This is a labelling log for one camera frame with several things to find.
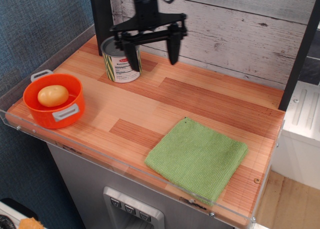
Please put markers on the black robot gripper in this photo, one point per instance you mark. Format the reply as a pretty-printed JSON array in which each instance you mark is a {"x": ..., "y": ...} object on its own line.
[{"x": 149, "y": 25}]

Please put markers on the toy corn can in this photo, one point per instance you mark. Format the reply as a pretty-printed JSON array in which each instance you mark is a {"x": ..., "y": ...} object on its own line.
[{"x": 116, "y": 64}]

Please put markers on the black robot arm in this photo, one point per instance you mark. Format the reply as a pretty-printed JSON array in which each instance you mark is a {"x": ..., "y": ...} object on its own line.
[{"x": 148, "y": 25}]

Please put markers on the white black corner object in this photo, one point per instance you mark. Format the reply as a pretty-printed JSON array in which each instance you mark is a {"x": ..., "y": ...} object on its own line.
[{"x": 15, "y": 211}]

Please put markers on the clear acrylic table guard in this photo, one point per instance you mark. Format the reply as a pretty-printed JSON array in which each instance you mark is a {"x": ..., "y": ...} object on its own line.
[{"x": 122, "y": 122}]

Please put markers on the yellow toy potato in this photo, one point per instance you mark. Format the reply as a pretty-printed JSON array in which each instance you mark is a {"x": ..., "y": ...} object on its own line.
[{"x": 53, "y": 95}]

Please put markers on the orange toy pot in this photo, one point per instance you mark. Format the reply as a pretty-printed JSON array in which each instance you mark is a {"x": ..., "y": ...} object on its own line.
[{"x": 62, "y": 115}]

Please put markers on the green folded cloth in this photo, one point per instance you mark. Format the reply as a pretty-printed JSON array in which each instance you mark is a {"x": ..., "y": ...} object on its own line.
[{"x": 197, "y": 159}]

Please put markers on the grey toy fridge cabinet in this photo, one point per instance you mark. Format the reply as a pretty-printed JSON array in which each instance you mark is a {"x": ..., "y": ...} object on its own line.
[{"x": 85, "y": 181}]

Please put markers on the silver dispenser panel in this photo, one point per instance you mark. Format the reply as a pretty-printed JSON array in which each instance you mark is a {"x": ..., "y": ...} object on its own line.
[{"x": 126, "y": 212}]

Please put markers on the white toy sink unit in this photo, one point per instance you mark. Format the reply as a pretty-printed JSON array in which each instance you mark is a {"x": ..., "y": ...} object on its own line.
[{"x": 297, "y": 153}]

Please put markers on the orange fuzzy object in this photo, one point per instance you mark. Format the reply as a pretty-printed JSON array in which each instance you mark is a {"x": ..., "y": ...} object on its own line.
[{"x": 30, "y": 223}]

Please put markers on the black left post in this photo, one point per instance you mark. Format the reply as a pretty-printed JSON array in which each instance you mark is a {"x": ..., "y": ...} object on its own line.
[{"x": 103, "y": 20}]

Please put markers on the black post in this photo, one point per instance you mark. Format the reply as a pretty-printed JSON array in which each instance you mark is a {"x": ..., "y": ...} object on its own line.
[
  {"x": 301, "y": 56},
  {"x": 103, "y": 20}
]

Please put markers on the black right post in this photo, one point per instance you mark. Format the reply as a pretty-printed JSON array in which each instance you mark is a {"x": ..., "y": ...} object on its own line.
[{"x": 301, "y": 56}]

